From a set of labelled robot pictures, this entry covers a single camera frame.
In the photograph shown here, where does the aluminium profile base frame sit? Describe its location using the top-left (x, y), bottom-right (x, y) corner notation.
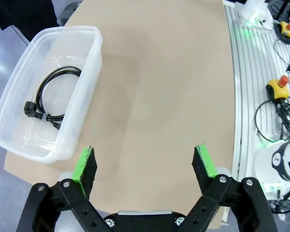
top-left (222, 0), bottom-right (290, 218)

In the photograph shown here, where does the black cable bundle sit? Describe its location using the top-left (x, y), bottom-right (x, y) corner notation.
top-left (255, 96), bottom-right (290, 145)

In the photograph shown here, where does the black power cable with plug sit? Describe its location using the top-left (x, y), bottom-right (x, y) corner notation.
top-left (23, 66), bottom-right (83, 131)

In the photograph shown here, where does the person in black T-shirt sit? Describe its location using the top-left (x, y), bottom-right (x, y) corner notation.
top-left (0, 0), bottom-right (58, 43)

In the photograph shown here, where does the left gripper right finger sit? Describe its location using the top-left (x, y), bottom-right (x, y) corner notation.
top-left (181, 144), bottom-right (278, 232)

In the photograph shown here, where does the clear plastic storage container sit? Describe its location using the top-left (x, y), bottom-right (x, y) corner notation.
top-left (0, 26), bottom-right (104, 165)

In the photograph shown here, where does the thin black cable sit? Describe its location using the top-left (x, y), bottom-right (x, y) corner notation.
top-left (273, 36), bottom-right (290, 80)

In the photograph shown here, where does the yellow emergency stop button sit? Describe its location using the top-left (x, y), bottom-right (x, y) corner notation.
top-left (277, 21), bottom-right (290, 39)
top-left (266, 75), bottom-right (290, 101)

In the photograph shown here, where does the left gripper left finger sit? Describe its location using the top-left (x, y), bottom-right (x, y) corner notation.
top-left (16, 146), bottom-right (116, 232)

